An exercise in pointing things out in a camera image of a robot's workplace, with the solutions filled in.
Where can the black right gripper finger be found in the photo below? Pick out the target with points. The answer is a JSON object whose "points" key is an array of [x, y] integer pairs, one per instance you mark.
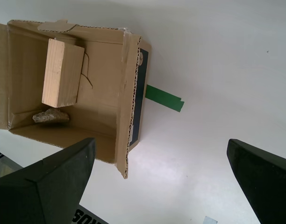
{"points": [[269, 182], [40, 196]]}

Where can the pinkish granite rock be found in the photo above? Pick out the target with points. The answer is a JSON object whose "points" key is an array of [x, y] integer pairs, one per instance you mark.
{"points": [[50, 116]]}

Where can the brown cardboard box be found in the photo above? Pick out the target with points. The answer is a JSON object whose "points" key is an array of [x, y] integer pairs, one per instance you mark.
{"points": [[103, 93]]}

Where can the light wooden block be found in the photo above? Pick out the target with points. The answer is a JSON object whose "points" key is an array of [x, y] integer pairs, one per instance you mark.
{"points": [[61, 74]]}

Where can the grey tape square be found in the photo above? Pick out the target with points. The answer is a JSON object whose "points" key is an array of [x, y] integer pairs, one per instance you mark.
{"points": [[210, 220]]}

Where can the green tape square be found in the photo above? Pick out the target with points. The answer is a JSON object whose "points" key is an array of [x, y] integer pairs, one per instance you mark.
{"points": [[164, 96]]}

